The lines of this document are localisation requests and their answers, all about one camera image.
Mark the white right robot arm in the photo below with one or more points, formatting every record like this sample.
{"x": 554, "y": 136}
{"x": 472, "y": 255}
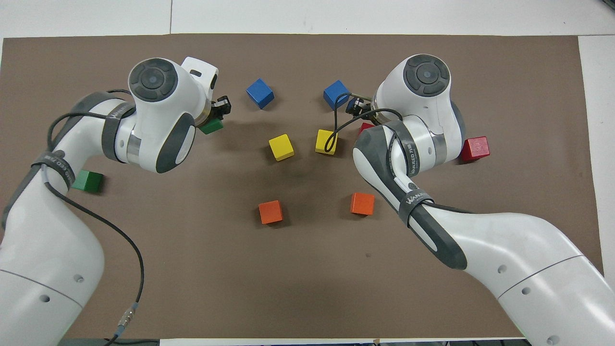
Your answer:
{"x": 423, "y": 129}

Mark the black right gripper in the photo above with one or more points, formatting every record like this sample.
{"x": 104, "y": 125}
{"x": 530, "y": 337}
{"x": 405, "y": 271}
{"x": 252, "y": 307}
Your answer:
{"x": 358, "y": 109}

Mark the red wooden cube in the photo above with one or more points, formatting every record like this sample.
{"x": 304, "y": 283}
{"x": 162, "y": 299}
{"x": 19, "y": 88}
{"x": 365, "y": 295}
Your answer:
{"x": 365, "y": 128}
{"x": 475, "y": 148}

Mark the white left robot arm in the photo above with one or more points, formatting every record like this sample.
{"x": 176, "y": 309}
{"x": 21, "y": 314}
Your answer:
{"x": 158, "y": 120}

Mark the brown table mat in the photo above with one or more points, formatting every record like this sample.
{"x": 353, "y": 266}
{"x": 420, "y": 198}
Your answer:
{"x": 288, "y": 278}

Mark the yellow wooden cube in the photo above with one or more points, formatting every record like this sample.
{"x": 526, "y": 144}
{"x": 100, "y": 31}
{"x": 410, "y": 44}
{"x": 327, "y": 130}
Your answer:
{"x": 323, "y": 139}
{"x": 281, "y": 146}

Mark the orange wooden cube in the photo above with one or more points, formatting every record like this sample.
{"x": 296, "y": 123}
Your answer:
{"x": 270, "y": 212}
{"x": 362, "y": 203}

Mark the blue wooden cube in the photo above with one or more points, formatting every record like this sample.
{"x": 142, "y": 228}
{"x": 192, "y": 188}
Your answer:
{"x": 336, "y": 91}
{"x": 260, "y": 93}

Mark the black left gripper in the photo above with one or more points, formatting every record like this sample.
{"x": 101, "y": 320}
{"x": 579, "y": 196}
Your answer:
{"x": 222, "y": 108}

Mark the green wooden cube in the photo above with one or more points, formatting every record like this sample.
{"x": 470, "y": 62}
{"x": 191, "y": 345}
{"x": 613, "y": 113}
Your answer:
{"x": 89, "y": 181}
{"x": 211, "y": 127}

